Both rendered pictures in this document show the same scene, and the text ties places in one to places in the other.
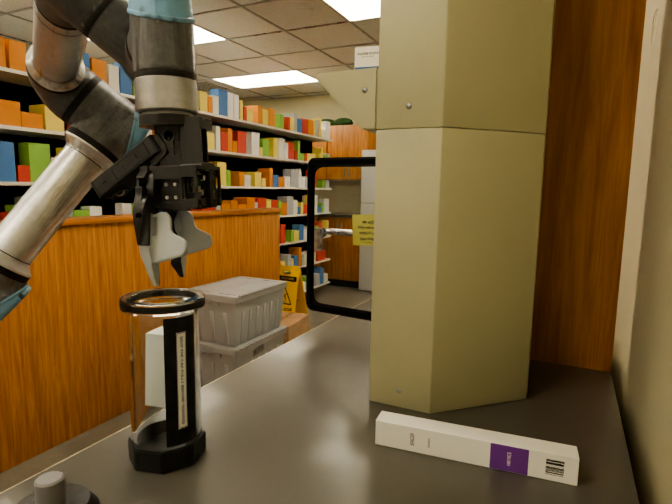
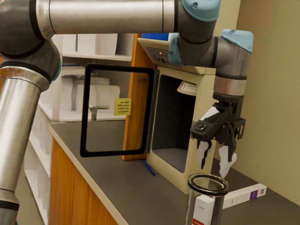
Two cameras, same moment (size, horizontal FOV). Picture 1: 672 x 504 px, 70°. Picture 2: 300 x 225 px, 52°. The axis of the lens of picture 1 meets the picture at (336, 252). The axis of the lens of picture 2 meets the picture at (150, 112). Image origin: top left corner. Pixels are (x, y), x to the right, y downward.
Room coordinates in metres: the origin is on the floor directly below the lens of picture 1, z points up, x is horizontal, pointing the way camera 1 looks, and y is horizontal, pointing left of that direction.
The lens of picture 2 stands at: (0.38, 0.95, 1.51)
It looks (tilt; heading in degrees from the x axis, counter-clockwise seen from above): 13 degrees down; 302
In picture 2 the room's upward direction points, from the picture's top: 7 degrees clockwise
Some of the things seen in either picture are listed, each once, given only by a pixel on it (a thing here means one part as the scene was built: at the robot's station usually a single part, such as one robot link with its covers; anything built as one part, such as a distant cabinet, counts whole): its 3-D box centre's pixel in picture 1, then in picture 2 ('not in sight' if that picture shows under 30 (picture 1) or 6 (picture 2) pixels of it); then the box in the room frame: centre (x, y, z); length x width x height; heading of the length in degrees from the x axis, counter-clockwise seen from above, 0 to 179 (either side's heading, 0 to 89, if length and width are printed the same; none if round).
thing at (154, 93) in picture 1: (168, 101); (228, 86); (0.63, 0.22, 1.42); 0.08 x 0.08 x 0.05
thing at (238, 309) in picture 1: (239, 308); not in sight; (3.18, 0.65, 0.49); 0.60 x 0.42 x 0.33; 154
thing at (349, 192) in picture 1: (358, 239); (117, 112); (1.18, -0.05, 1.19); 0.30 x 0.01 x 0.40; 58
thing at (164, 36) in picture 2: not in sight; (158, 28); (1.07, -0.12, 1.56); 0.10 x 0.10 x 0.09; 64
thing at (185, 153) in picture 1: (177, 165); (225, 117); (0.63, 0.21, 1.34); 0.09 x 0.08 x 0.12; 80
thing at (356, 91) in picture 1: (379, 114); (168, 54); (0.98, -0.08, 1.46); 0.32 x 0.11 x 0.10; 154
